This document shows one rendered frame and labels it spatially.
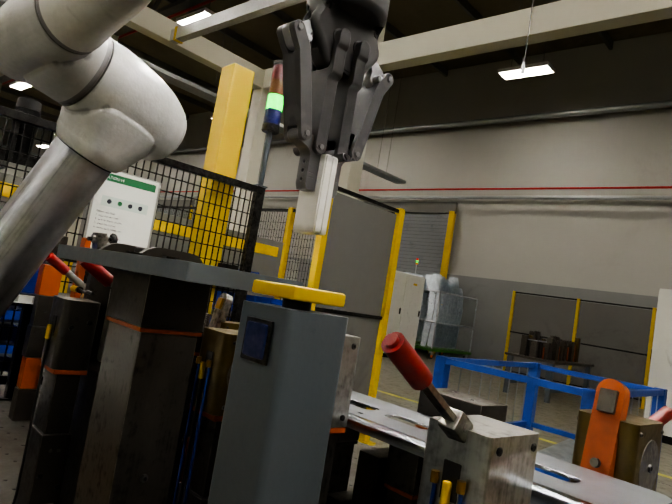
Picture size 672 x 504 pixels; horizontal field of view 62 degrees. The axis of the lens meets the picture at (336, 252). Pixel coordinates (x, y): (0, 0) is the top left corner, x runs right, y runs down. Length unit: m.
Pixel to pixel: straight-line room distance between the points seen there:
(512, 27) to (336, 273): 2.27
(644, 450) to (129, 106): 0.88
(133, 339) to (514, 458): 0.42
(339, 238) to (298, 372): 3.84
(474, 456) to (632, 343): 12.43
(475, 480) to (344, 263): 3.87
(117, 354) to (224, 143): 1.64
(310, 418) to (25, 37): 0.65
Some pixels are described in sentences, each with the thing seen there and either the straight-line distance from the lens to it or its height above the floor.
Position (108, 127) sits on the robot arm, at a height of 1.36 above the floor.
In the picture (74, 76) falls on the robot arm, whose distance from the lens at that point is 0.94.
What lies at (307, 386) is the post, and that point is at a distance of 0.48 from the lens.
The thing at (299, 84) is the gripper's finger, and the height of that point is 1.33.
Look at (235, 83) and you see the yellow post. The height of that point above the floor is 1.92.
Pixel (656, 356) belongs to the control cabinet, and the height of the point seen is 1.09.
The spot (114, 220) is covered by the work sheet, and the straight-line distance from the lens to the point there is 2.02.
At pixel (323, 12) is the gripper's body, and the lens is 0.52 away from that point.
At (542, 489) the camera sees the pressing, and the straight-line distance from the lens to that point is 0.64.
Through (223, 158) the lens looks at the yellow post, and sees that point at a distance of 2.27.
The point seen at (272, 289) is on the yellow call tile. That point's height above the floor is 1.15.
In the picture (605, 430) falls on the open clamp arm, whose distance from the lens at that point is 0.84.
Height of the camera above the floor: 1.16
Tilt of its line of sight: 5 degrees up
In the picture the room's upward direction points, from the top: 9 degrees clockwise
